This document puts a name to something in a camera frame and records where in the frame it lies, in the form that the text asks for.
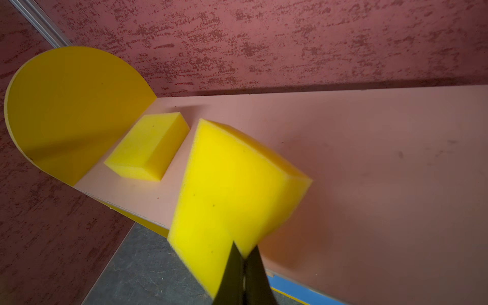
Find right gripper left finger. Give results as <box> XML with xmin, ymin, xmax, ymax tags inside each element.
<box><xmin>213</xmin><ymin>244</ymin><xmax>245</xmax><ymax>305</ymax></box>

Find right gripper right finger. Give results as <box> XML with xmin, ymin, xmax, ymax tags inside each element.
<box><xmin>243</xmin><ymin>246</ymin><xmax>278</xmax><ymax>305</ymax></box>

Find bright yellow sponge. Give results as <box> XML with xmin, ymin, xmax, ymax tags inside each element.
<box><xmin>104</xmin><ymin>112</ymin><xmax>190</xmax><ymax>182</ymax></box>
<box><xmin>168</xmin><ymin>119</ymin><xmax>312</xmax><ymax>297</ymax></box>

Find yellow shelf pink blue boards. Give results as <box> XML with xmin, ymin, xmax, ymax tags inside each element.
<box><xmin>4</xmin><ymin>47</ymin><xmax>487</xmax><ymax>304</ymax></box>

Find left aluminium corner post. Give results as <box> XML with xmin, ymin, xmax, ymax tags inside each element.
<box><xmin>10</xmin><ymin>0</ymin><xmax>72</xmax><ymax>48</ymax></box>

